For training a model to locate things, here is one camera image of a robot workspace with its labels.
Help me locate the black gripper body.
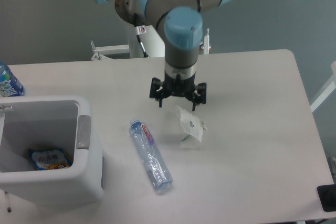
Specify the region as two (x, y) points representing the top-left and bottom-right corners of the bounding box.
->
(162, 73), (196, 97)

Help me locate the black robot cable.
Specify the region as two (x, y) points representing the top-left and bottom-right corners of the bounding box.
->
(133, 13), (150, 58)

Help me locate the blue snack packet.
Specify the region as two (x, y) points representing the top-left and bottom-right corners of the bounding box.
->
(28, 148), (73, 170)

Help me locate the blue labelled water bottle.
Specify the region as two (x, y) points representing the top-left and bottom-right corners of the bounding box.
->
(1, 62), (25, 97)

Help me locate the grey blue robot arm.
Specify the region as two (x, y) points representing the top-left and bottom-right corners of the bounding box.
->
(96, 0), (231, 106)

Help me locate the white paper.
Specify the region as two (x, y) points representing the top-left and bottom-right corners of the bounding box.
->
(174, 106), (207, 150)

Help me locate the white pedestal foot bracket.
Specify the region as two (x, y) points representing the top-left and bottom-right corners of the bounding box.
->
(90, 28), (212, 61)

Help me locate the white frame bar right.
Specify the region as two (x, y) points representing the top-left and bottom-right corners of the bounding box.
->
(310, 61), (335, 113)

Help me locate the white trash can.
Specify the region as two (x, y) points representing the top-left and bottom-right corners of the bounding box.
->
(1, 95), (104, 205)

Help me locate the black device at table edge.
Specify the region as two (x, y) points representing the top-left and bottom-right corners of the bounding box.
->
(317, 184), (336, 212)

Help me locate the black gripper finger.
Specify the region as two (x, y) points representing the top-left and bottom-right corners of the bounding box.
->
(187, 82), (207, 111)
(149, 78), (171, 108)

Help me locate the clear plastic bottle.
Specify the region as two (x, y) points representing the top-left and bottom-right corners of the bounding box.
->
(129, 119), (173, 195)

